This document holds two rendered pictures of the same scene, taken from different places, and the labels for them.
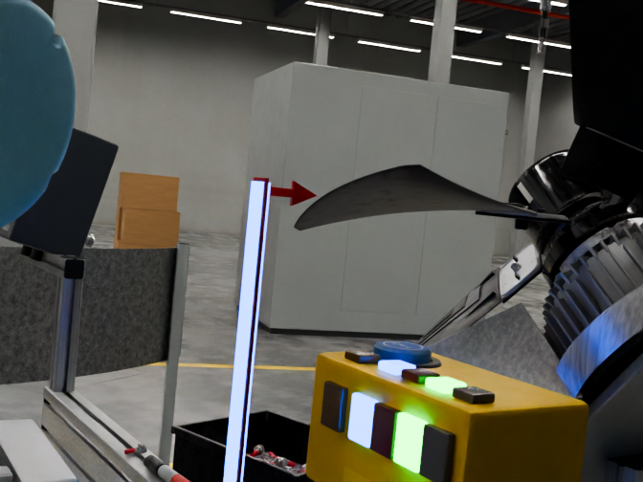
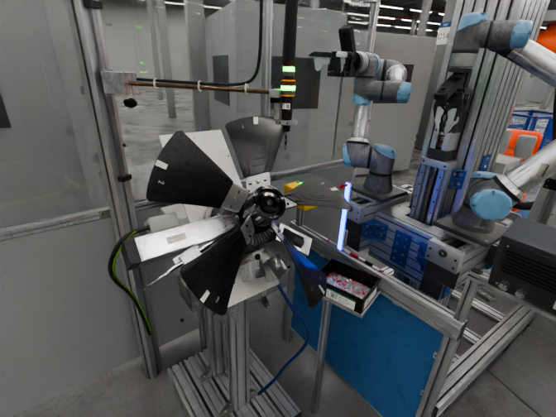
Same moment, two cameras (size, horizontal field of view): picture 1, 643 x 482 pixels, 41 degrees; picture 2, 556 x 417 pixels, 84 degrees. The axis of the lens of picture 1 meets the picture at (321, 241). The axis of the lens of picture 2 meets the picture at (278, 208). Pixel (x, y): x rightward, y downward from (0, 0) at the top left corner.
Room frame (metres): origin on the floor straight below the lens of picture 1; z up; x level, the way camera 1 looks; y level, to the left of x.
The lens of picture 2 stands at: (1.99, -0.34, 1.61)
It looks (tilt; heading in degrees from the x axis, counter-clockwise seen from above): 25 degrees down; 175
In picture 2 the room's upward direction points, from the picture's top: 2 degrees clockwise
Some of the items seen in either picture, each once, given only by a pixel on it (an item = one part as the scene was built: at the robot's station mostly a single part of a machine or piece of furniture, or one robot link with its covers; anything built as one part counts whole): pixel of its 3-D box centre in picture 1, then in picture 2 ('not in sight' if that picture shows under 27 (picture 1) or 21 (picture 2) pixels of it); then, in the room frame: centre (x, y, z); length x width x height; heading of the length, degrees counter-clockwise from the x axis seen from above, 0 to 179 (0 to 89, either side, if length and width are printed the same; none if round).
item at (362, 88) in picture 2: not in sight; (366, 90); (0.68, 0.13, 1.54); 0.11 x 0.08 x 0.11; 67
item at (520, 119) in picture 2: not in sight; (524, 136); (-3.94, 5.25, 0.49); 1.27 x 0.88 x 0.98; 108
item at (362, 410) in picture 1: (363, 419); not in sight; (0.53, -0.04, 1.04); 0.02 x 0.01 x 0.03; 33
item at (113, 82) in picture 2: not in sight; (118, 82); (0.76, -0.81, 1.54); 0.10 x 0.07 x 0.09; 68
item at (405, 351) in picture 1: (402, 355); not in sight; (0.59, -0.06, 1.08); 0.04 x 0.04 x 0.02
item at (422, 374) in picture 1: (420, 376); not in sight; (0.53, -0.07, 1.08); 0.02 x 0.02 x 0.01; 33
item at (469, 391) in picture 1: (473, 395); not in sight; (0.49, -0.10, 1.08); 0.02 x 0.02 x 0.01; 33
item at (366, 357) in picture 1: (362, 357); not in sight; (0.57, -0.04, 1.08); 0.02 x 0.02 x 0.01; 33
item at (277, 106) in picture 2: not in sight; (284, 107); (0.99, -0.24, 1.50); 0.09 x 0.07 x 0.10; 68
